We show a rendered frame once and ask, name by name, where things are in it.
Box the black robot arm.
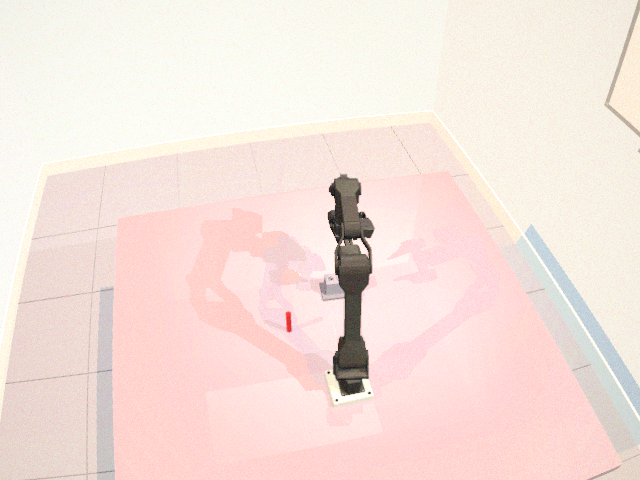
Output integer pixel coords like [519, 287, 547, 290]
[329, 173, 375, 396]

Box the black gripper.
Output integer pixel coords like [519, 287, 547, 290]
[327, 210, 362, 257]

